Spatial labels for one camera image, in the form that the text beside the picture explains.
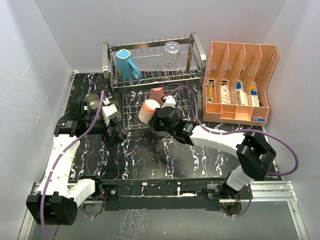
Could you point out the yellow striped box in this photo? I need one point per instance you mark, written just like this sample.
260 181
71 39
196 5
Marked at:
210 92

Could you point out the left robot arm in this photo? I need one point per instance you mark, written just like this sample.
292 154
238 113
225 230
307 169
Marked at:
54 203

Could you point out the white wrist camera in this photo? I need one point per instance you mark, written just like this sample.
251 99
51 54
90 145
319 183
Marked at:
168 101
108 110

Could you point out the dusty pink tumbler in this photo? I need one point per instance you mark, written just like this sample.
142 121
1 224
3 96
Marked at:
156 94

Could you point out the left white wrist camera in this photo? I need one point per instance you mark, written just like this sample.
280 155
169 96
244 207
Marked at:
108 110

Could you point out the steel two-tier dish rack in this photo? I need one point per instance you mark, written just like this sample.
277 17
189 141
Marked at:
128 96

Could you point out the orange plastic file organizer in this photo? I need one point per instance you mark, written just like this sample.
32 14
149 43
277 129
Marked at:
235 82

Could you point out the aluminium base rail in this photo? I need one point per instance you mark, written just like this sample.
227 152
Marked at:
186 209

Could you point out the peach handled mug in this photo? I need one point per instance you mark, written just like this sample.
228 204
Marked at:
147 110

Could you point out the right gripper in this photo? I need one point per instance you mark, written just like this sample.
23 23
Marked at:
155 121

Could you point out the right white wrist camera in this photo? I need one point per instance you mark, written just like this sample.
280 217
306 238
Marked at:
168 101

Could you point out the blue white box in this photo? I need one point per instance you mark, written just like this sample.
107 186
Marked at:
243 98

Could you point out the cream and brown steel cup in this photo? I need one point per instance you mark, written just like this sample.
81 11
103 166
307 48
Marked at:
93 102

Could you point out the white medicine box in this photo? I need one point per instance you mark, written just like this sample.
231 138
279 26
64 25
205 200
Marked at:
225 94

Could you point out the clear glass cup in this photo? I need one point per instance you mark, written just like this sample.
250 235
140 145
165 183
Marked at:
171 56

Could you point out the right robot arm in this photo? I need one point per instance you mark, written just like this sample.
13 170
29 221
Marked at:
254 153

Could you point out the small blue cap item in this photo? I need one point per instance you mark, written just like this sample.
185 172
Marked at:
257 119

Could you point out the blue handled mug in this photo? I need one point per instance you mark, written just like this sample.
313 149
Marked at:
125 67

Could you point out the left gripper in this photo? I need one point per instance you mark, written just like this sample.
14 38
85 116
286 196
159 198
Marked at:
114 138

